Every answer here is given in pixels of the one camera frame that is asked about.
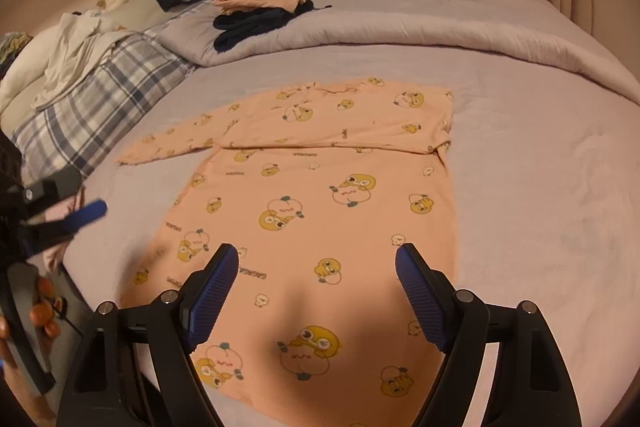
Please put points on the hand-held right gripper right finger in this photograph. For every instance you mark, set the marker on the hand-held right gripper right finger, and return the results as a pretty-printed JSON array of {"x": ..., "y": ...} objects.
[{"x": 420, "y": 297}]

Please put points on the dark navy garment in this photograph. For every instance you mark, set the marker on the dark navy garment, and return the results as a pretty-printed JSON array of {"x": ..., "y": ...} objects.
[{"x": 250, "y": 27}]

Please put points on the grey quilt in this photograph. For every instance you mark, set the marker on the grey quilt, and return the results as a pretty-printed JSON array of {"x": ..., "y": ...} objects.
[{"x": 425, "y": 22}]

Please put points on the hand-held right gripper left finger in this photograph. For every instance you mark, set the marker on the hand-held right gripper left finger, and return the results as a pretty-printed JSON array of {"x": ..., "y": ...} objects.
[{"x": 215, "y": 297}]

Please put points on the crumpled white cloth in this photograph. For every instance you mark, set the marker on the crumpled white cloth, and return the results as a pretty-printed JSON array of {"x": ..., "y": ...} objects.
[{"x": 70, "y": 52}]

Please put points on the orange cartoon print shirt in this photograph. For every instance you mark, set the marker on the orange cartoon print shirt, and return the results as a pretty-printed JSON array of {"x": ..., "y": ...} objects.
[{"x": 300, "y": 217}]

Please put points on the plaid pillow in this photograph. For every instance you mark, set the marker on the plaid pillow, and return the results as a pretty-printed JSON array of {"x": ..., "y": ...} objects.
[{"x": 110, "y": 92}]

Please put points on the orange round object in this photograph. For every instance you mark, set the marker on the orange round object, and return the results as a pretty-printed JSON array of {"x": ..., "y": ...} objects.
[{"x": 42, "y": 309}]

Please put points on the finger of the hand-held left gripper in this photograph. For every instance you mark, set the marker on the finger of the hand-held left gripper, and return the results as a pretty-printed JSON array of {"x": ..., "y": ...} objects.
[
  {"x": 92, "y": 212},
  {"x": 55, "y": 184}
]

